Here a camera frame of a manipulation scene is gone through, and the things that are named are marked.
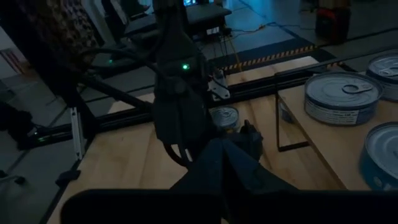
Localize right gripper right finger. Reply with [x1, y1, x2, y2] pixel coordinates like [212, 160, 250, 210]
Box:
[223, 141, 398, 224]

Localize yellow floor cable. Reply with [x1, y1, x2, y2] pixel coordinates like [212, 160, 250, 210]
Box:
[228, 23, 268, 65]

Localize red black case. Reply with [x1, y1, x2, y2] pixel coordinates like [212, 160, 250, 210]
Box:
[315, 6, 352, 43]

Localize black floor mat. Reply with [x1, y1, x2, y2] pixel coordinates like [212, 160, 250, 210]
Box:
[214, 36, 330, 68]

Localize teal yellow label tuna can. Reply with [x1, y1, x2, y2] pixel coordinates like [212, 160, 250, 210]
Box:
[359, 121, 398, 191]
[210, 105, 240, 133]

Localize orange black hazard tape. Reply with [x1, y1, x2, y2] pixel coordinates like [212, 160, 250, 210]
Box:
[222, 44, 343, 72]

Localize person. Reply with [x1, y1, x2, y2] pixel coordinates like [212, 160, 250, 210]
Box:
[0, 0, 100, 94]

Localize black desk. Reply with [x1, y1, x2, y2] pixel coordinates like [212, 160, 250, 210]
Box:
[124, 2, 233, 35]

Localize wooden shelf black metal legs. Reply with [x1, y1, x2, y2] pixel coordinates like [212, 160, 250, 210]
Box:
[274, 55, 398, 190]

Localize silver metal bracket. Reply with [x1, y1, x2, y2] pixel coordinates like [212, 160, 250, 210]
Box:
[207, 68, 231, 102]

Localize silver metal strip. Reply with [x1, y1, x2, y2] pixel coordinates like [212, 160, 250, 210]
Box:
[70, 107, 85, 161]

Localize black aluminium table frame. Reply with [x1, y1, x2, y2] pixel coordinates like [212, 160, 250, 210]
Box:
[18, 70, 315, 224]

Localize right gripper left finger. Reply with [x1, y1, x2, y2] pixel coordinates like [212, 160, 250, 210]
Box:
[61, 138, 225, 224]

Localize blue white label tuna can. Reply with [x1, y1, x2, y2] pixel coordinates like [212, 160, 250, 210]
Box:
[279, 102, 295, 124]
[303, 71, 384, 127]
[366, 53, 398, 102]

